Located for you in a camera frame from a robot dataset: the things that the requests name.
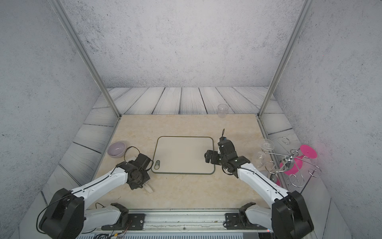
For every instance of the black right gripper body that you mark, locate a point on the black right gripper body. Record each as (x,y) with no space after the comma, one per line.
(224,162)

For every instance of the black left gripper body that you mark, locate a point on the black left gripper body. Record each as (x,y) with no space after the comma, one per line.
(143,178)

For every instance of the white speckled ceramic knife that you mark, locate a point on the white speckled ceramic knife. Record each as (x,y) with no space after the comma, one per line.
(148,188)

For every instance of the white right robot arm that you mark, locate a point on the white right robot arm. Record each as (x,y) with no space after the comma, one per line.
(287,216)

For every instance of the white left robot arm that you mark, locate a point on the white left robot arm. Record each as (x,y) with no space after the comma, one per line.
(68,214)

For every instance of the white green-rimmed cutting board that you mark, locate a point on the white green-rimmed cutting board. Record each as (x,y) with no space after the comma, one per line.
(182,155)

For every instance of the clear wine glass lower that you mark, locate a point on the clear wine glass lower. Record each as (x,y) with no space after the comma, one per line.
(260,159)

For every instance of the clear wine glass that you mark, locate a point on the clear wine glass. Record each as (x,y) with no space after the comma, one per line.
(260,159)
(267,145)

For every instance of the purple bowl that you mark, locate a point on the purple bowl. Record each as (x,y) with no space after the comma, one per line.
(116,149)

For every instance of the clear wine glass upper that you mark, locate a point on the clear wine glass upper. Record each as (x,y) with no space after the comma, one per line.
(267,145)

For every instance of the clear drinking glass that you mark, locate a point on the clear drinking glass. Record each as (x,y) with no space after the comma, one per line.
(222,110)

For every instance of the pink rack base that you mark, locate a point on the pink rack base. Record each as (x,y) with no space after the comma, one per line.
(295,166)

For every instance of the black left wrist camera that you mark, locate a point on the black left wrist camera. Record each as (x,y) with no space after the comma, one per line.
(144,162)

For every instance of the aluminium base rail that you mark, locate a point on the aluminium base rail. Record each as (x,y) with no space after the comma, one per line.
(183,224)

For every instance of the metal wire glass rack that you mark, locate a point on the metal wire glass rack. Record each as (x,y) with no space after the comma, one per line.
(272,167)

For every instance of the aluminium frame post right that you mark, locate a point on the aluminium frame post right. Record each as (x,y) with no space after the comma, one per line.
(306,8)

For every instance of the aluminium frame post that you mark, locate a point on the aluminium frame post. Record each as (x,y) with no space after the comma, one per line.
(306,8)
(68,27)

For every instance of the aluminium frame post left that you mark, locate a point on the aluminium frame post left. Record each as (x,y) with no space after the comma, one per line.
(68,27)

